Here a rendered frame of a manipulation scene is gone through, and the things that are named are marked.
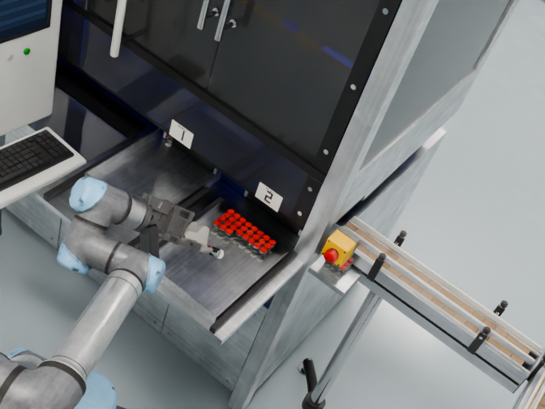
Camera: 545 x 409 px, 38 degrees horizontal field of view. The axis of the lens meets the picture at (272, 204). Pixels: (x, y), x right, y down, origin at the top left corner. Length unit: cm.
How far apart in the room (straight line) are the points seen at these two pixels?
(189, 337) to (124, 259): 133
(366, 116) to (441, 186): 237
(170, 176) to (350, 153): 66
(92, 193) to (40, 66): 97
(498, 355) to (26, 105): 162
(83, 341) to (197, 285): 76
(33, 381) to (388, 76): 106
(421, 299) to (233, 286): 55
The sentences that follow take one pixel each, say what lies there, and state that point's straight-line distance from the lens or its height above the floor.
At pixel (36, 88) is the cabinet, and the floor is 95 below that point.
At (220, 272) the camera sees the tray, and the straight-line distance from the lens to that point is 226.
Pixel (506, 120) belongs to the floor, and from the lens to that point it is 510.
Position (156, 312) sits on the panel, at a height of 19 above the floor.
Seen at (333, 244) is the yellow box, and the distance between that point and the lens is 225.
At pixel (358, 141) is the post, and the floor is 137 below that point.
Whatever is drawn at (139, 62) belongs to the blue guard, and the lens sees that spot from 243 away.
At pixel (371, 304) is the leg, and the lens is 252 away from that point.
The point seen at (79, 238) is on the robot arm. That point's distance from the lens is 168.
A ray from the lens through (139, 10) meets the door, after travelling 237.
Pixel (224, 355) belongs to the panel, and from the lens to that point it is 288.
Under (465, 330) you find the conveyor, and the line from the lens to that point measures 236.
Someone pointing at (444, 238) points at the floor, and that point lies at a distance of 405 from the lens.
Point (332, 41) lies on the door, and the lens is 198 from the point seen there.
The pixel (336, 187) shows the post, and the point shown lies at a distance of 215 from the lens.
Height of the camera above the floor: 258
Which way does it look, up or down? 43 degrees down
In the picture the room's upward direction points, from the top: 21 degrees clockwise
